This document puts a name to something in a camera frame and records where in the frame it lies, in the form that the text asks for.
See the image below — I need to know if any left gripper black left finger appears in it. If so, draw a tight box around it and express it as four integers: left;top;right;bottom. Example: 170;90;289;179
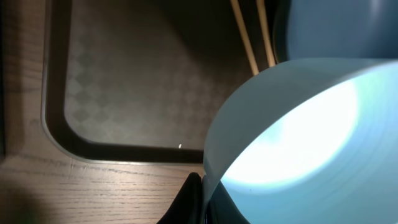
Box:
157;172;203;224

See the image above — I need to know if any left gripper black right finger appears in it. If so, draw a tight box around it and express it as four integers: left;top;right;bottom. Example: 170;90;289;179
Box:
206;182;249;224

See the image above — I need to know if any light blue bowl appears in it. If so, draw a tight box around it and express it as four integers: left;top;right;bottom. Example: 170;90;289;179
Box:
201;58;397;223

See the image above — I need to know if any dark blue plate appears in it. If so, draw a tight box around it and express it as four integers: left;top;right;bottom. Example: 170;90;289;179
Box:
272;0;397;63

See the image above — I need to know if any wooden chopstick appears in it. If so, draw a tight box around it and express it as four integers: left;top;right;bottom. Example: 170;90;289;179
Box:
256;0;275;67
230;0;259;75

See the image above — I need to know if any brown serving tray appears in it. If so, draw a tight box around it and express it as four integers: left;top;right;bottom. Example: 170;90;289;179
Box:
42;0;268;164

